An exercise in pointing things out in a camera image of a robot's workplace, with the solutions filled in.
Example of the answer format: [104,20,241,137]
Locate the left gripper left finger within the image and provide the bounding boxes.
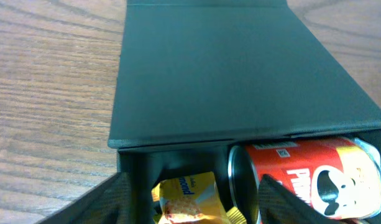
[39,172,132,224]

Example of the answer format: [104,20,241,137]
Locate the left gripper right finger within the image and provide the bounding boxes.
[259,174,340,224]

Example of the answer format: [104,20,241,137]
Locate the red Pringles can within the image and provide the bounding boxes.
[228,138,381,223]

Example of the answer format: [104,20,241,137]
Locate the long yellow snack bar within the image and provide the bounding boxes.
[151,172,230,224]

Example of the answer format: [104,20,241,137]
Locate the dark green box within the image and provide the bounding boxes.
[108,1,381,223]

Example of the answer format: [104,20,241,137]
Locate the small yellow snack packet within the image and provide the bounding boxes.
[226,207,247,224]

